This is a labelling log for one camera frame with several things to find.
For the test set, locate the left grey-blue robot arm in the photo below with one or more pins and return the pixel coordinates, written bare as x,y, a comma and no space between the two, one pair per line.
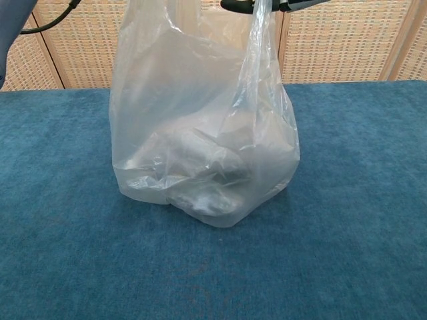
10,33

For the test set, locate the woven bamboo folding screen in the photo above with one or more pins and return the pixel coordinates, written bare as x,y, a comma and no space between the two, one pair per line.
350,43

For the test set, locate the translucent white plastic bag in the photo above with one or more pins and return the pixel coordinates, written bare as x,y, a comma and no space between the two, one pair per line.
200,140

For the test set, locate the blue carpet table mat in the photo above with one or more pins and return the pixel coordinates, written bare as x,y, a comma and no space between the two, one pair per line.
66,233

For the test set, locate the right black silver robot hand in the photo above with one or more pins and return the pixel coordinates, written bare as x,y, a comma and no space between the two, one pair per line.
237,6

